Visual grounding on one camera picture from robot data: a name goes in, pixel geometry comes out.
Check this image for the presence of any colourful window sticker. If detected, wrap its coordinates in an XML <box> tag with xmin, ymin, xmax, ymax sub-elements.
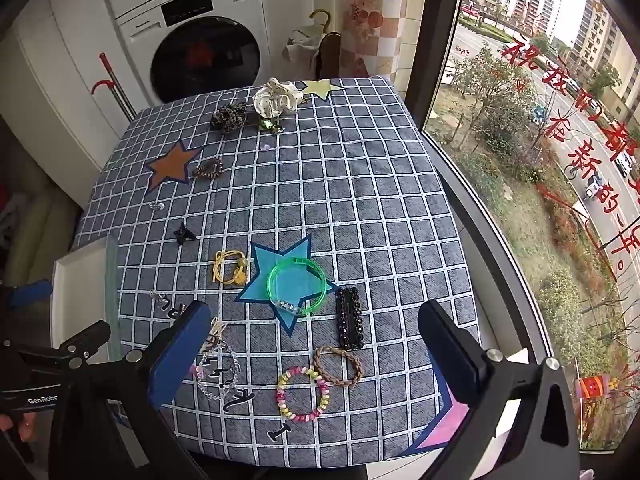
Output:
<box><xmin>575</xmin><ymin>372</ymin><xmax>621</xmax><ymax>401</ymax></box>

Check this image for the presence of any beige hair clip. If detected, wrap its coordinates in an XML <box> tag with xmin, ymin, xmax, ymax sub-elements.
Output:
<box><xmin>202</xmin><ymin>316</ymin><xmax>228</xmax><ymax>356</ymax></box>

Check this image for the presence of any blue paper star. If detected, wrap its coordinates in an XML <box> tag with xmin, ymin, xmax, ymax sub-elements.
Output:
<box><xmin>234</xmin><ymin>235</ymin><xmax>338</xmax><ymax>338</ymax></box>

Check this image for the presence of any yellow hair tie with charm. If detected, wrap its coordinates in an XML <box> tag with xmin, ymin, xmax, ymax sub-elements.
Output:
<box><xmin>212</xmin><ymin>250</ymin><xmax>251</xmax><ymax>286</ymax></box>

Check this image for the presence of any person's left hand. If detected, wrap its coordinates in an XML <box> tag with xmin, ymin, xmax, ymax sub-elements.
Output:
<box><xmin>0</xmin><ymin>412</ymin><xmax>37</xmax><ymax>442</ymax></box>

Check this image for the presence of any brown spiral hair tie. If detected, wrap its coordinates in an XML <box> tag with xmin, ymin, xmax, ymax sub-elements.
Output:
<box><xmin>191</xmin><ymin>157</ymin><xmax>224</xmax><ymax>181</ymax></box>

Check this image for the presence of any checkered pink gift bag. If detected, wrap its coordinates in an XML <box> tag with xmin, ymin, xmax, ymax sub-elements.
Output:
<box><xmin>339</xmin><ymin>0</ymin><xmax>408</xmax><ymax>83</ymax></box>

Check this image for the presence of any white jewelry box green rim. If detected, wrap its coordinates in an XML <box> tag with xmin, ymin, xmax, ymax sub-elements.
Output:
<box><xmin>50</xmin><ymin>232</ymin><xmax>121</xmax><ymax>361</ymax></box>

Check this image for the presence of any red-handled mop pole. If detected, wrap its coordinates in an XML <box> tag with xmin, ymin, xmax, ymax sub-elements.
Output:
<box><xmin>90</xmin><ymin>52</ymin><xmax>138</xmax><ymax>121</ymax></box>

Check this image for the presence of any white scrunchie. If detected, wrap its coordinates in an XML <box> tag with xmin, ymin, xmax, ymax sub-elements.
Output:
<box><xmin>252</xmin><ymin>77</ymin><xmax>303</xmax><ymax>118</ymax></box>

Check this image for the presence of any black window frame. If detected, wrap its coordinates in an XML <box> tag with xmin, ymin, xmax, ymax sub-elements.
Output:
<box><xmin>405</xmin><ymin>0</ymin><xmax>586</xmax><ymax>461</ymax></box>

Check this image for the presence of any folded umbrella with curved handle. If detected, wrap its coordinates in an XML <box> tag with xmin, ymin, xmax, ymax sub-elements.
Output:
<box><xmin>282</xmin><ymin>8</ymin><xmax>343</xmax><ymax>78</ymax></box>

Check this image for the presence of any white cabinet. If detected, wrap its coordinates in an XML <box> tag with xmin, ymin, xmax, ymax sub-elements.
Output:
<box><xmin>0</xmin><ymin>0</ymin><xmax>136</xmax><ymax>211</ymax></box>

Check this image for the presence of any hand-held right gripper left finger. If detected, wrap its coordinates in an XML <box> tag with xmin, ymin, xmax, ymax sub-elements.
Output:
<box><xmin>47</xmin><ymin>301</ymin><xmax>213</xmax><ymax>480</ymax></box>

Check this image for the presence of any yellow paper star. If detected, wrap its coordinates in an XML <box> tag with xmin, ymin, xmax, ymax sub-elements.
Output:
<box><xmin>299</xmin><ymin>78</ymin><xmax>346</xmax><ymax>102</ymax></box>

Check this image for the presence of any brown braided hair tie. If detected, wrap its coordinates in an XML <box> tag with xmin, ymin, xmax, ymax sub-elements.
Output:
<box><xmin>313</xmin><ymin>346</ymin><xmax>363</xmax><ymax>388</ymax></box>

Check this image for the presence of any black rhinestone hair clip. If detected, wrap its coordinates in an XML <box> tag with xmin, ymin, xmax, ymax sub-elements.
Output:
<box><xmin>336</xmin><ymin>286</ymin><xmax>364</xmax><ymax>351</ymax></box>

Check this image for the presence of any clear crystal bead bracelet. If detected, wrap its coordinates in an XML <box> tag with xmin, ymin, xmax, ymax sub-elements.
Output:
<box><xmin>192</xmin><ymin>342</ymin><xmax>242</xmax><ymax>401</ymax></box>

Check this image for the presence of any leopard print scrunchie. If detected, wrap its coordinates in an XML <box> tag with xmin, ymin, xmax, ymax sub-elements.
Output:
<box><xmin>210</xmin><ymin>102</ymin><xmax>249</xmax><ymax>135</ymax></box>

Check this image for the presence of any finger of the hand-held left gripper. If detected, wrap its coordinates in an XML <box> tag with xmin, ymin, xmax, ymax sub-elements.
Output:
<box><xmin>0</xmin><ymin>320</ymin><xmax>112</xmax><ymax>376</ymax></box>
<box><xmin>0</xmin><ymin>280</ymin><xmax>54</xmax><ymax>312</ymax></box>

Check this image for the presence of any orange paper star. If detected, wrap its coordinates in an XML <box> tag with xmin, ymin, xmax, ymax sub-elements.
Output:
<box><xmin>143</xmin><ymin>140</ymin><xmax>203</xmax><ymax>193</ymax></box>

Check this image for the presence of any green translucent bracelet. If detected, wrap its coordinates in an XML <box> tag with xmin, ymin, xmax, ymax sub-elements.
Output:
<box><xmin>267</xmin><ymin>256</ymin><xmax>328</xmax><ymax>317</ymax></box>

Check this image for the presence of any grey checked tablecloth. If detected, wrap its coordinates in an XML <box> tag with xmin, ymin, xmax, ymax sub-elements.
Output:
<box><xmin>70</xmin><ymin>76</ymin><xmax>483</xmax><ymax>468</ymax></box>

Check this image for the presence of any pink yellow spiral bracelet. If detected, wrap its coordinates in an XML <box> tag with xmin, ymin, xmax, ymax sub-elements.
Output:
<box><xmin>276</xmin><ymin>366</ymin><xmax>331</xmax><ymax>422</ymax></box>

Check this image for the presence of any pink paper star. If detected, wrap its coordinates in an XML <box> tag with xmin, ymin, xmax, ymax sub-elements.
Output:
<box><xmin>400</xmin><ymin>350</ymin><xmax>471</xmax><ymax>456</ymax></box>

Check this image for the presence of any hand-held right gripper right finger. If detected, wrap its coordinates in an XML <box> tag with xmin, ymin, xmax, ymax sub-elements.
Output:
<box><xmin>417</xmin><ymin>300</ymin><xmax>583</xmax><ymax>480</ymax></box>

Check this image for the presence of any silver chain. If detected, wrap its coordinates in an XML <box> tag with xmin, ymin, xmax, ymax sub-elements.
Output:
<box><xmin>148</xmin><ymin>290</ymin><xmax>173</xmax><ymax>318</ymax></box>

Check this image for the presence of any white washing machine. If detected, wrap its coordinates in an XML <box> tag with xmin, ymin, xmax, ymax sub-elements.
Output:
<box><xmin>95</xmin><ymin>0</ymin><xmax>281</xmax><ymax>111</ymax></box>

